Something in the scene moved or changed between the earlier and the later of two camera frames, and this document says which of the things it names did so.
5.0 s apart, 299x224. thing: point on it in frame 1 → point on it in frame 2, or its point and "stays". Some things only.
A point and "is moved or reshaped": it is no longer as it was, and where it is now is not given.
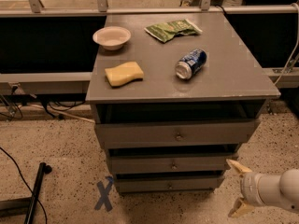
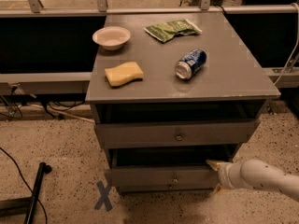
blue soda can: (192, 64) stays
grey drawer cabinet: (176, 94) stays
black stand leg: (25, 205) stays
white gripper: (249, 186) → (224, 175)
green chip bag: (165, 32) stays
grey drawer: (167, 163) is moved or reshaped
